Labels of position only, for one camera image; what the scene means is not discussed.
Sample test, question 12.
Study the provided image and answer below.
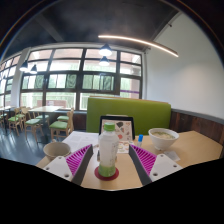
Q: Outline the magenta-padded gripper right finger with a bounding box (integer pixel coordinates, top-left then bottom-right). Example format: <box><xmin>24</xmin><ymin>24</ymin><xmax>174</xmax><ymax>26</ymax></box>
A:
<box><xmin>128</xmin><ymin>143</ymin><xmax>184</xmax><ymax>187</ymax></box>

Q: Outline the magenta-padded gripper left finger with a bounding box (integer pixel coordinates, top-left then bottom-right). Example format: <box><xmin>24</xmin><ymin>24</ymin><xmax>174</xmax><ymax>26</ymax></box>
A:
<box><xmin>42</xmin><ymin>143</ymin><xmax>94</xmax><ymax>187</ymax></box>

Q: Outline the clear green-capped drink bottle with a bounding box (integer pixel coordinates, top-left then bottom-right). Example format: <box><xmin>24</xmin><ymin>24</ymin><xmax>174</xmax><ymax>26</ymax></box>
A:
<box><xmin>97</xmin><ymin>122</ymin><xmax>120</xmax><ymax>178</ymax></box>

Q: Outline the white receipt slip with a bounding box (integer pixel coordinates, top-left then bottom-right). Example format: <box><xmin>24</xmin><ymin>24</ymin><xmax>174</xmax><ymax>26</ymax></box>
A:
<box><xmin>163</xmin><ymin>150</ymin><xmax>181</xmax><ymax>162</ymax></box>

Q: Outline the beige paper cup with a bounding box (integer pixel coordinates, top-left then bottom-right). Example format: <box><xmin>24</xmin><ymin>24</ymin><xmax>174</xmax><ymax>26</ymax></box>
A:
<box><xmin>43</xmin><ymin>141</ymin><xmax>72</xmax><ymax>163</ymax></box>

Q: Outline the white ceramic bowl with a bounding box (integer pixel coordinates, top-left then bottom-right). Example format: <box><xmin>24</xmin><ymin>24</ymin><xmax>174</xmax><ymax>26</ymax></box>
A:
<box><xmin>147</xmin><ymin>127</ymin><xmax>180</xmax><ymax>151</ymax></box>

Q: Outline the small blue-capped bottle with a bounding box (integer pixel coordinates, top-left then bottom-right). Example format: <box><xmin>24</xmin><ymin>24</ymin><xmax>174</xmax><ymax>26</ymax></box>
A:
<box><xmin>137</xmin><ymin>133</ymin><xmax>144</xmax><ymax>148</ymax></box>

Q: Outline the white printed paper sheet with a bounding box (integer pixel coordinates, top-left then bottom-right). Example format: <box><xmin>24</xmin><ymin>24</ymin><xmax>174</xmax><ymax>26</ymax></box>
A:
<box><xmin>61</xmin><ymin>130</ymin><xmax>101</xmax><ymax>154</ymax></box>

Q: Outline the group of green-seated wooden chairs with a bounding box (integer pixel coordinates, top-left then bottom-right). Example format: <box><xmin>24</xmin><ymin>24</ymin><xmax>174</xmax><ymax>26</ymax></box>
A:
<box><xmin>0</xmin><ymin>106</ymin><xmax>75</xmax><ymax>143</ymax></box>

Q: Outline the flat round red coaster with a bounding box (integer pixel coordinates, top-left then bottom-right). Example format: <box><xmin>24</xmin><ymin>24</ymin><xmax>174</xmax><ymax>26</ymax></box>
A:
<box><xmin>93</xmin><ymin>165</ymin><xmax>120</xmax><ymax>182</ymax></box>

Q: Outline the black-framed menu stand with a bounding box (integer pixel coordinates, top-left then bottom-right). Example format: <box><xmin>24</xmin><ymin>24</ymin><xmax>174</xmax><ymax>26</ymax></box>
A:
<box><xmin>98</xmin><ymin>115</ymin><xmax>136</xmax><ymax>141</ymax></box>

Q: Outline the green upholstered bench backrest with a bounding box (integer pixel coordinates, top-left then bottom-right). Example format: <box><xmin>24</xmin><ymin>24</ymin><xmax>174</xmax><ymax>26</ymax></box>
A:
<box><xmin>85</xmin><ymin>96</ymin><xmax>173</xmax><ymax>136</ymax></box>

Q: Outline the light wooden dining table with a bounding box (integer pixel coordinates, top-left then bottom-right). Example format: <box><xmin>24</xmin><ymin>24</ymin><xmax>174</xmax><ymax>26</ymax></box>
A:
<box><xmin>28</xmin><ymin>105</ymin><xmax>64</xmax><ymax>134</ymax></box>

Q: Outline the large black-framed window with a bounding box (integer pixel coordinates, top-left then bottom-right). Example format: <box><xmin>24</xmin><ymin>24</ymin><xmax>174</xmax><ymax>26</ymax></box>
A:
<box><xmin>0</xmin><ymin>48</ymin><xmax>144</xmax><ymax>111</ymax></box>

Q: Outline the group of black pendant lamps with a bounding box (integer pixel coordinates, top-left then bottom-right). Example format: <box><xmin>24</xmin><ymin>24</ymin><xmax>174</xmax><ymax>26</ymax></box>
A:
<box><xmin>18</xmin><ymin>43</ymin><xmax>114</xmax><ymax>75</ymax></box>

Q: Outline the curved linear ceiling light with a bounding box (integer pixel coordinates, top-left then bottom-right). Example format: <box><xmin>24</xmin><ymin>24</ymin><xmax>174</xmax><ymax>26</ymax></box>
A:
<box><xmin>97</xmin><ymin>34</ymin><xmax>180</xmax><ymax>58</ymax></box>

